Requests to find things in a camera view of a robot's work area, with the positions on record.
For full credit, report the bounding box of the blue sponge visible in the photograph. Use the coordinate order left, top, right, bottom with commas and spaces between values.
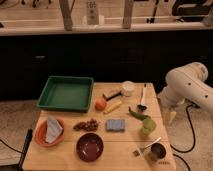
106, 119, 125, 132

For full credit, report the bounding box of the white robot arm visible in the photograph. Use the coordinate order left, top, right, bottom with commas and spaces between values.
157, 62, 213, 125

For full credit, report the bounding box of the green plastic tray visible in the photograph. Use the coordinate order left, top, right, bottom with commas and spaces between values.
37, 76, 94, 113

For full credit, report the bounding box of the light green cup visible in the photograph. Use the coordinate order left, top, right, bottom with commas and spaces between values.
141, 118, 156, 135

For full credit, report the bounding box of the green chili pepper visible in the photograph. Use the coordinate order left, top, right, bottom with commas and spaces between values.
128, 107, 150, 121

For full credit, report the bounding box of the silver metal cup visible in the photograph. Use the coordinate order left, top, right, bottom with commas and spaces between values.
150, 143, 166, 161

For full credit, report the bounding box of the silver fork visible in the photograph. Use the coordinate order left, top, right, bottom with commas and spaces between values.
133, 137, 161, 157

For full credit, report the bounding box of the white cup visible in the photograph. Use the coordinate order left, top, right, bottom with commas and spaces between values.
121, 81, 135, 97

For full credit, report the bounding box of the yellow banana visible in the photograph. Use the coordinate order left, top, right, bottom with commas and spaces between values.
103, 101, 122, 114

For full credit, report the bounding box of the brown black brush block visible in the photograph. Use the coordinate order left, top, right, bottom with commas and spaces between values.
103, 88, 121, 101

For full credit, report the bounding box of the orange fruit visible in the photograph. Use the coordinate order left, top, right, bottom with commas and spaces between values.
95, 99, 107, 111

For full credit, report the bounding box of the bunch of brown grapes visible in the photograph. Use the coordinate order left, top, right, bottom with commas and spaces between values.
73, 119, 99, 131

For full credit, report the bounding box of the dark red bowl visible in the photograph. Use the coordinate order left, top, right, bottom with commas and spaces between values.
76, 133, 104, 162

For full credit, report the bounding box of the white folded cloth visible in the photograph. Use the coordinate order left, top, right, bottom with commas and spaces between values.
45, 116, 63, 143

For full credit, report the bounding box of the orange bowl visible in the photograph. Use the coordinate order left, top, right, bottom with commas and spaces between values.
34, 121, 64, 148

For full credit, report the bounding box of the black bar left of table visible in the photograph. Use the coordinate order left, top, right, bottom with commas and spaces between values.
17, 129, 33, 171

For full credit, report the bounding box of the black cable on floor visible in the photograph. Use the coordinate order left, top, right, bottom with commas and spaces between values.
170, 103, 198, 171

